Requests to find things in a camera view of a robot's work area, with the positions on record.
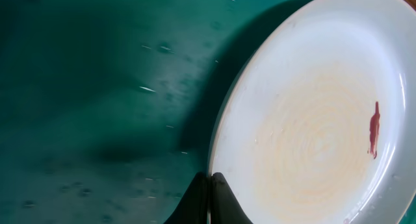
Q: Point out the teal plastic tray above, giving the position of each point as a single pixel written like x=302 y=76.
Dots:
x=108 y=106

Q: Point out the light blue plate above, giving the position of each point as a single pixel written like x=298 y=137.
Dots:
x=320 y=124

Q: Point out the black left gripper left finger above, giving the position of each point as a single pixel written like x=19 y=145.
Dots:
x=193 y=206

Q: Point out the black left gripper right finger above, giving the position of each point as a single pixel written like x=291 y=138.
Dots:
x=224 y=207

